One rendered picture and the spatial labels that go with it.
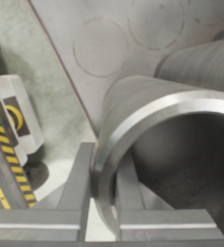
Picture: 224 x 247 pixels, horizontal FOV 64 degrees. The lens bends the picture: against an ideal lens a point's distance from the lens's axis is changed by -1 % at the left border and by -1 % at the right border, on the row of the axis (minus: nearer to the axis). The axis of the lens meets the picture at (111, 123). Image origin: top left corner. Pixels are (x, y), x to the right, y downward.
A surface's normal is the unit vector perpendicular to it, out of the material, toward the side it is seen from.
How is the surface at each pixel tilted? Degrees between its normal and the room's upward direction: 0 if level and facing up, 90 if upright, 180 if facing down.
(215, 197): 90
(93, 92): 0
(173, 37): 0
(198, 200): 90
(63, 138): 0
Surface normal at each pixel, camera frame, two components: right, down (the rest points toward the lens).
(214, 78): -0.98, -0.20
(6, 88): 0.02, 0.29
